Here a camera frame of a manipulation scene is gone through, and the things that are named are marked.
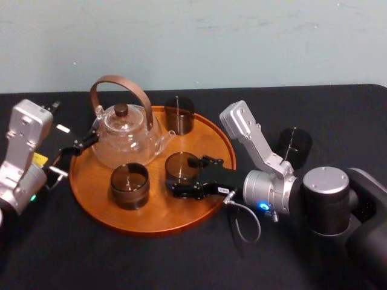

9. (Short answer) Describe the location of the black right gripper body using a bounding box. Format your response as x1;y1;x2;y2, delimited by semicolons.
196;166;248;199

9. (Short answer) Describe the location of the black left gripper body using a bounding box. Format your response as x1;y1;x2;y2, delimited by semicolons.
32;122;82;172

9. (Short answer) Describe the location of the round brown wooden tray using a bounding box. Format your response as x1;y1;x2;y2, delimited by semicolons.
69;105;237;238

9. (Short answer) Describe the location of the smoky brown glass cup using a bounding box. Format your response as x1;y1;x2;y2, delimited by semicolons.
164;95;195;136
164;152;201;185
276;127;313;170
109;162;150;211

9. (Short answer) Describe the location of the glass teapot lid dark knob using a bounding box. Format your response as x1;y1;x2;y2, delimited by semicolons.
103;103;143;132

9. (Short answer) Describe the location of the black table cloth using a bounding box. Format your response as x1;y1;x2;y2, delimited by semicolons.
0;83;387;290

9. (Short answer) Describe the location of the clear glass teapot brown handle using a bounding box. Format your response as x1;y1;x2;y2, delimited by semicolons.
89;74;177;167

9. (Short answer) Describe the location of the right gripper's thin grey cable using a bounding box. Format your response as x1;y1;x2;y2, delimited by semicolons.
223;190;279;244

